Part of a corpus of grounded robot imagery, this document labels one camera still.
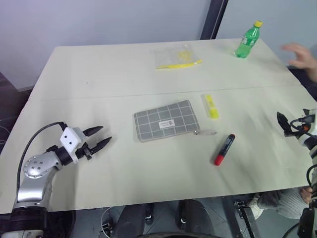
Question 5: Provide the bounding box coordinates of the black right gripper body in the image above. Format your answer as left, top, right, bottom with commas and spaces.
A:
283, 119, 312, 138

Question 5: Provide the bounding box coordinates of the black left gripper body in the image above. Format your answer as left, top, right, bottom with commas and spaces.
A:
75, 142, 97, 161

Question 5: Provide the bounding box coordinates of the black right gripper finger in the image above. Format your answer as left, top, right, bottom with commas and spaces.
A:
276, 111, 290, 136

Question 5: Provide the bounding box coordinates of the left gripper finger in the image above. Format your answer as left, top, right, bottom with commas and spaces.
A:
82, 125, 104, 137
90, 136, 113, 154

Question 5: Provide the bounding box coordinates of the grey checked fabric pencil case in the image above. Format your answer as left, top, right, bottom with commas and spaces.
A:
134, 99, 218, 143

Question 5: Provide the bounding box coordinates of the person's bare hand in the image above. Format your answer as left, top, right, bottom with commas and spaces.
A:
300, 186, 314, 205
280, 43, 317, 83

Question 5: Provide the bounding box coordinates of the red and black marker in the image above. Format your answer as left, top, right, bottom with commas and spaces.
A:
213, 133, 236, 166

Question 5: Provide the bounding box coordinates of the grey knitted sleeve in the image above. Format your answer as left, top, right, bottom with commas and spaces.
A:
256, 188, 309, 220

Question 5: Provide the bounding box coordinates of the yellow highlighter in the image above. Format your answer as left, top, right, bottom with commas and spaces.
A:
201, 94, 220, 120

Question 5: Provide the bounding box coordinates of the white shoe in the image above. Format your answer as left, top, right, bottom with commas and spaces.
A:
247, 196, 265, 221

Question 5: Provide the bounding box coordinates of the green bottle with yellow cap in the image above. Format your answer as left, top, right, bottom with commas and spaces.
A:
234, 20, 264, 59

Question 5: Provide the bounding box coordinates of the clear plastic zip bag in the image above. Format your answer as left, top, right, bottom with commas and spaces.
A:
152, 43, 196, 71

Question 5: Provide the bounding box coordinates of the long yellow plastic strip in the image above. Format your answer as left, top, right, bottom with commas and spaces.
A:
155, 59, 204, 71

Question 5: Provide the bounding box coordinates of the dark upright pillar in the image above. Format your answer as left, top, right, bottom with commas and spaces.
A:
201, 0, 229, 40

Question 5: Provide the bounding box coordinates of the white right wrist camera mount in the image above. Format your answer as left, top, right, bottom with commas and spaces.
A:
298, 108, 317, 149

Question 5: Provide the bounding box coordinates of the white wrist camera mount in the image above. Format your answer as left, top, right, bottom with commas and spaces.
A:
59, 126, 86, 164
298, 108, 317, 149

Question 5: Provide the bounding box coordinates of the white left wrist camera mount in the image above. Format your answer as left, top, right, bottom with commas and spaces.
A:
59, 126, 86, 164

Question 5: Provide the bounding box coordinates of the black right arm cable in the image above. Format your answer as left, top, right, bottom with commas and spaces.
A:
289, 118, 317, 187

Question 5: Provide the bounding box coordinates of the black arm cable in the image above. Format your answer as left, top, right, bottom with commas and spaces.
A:
16, 121, 68, 196
289, 118, 317, 187

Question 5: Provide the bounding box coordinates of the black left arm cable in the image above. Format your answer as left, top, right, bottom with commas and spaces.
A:
16, 121, 68, 196

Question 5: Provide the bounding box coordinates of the black metal table frame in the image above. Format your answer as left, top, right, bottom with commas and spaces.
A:
232, 199, 262, 238

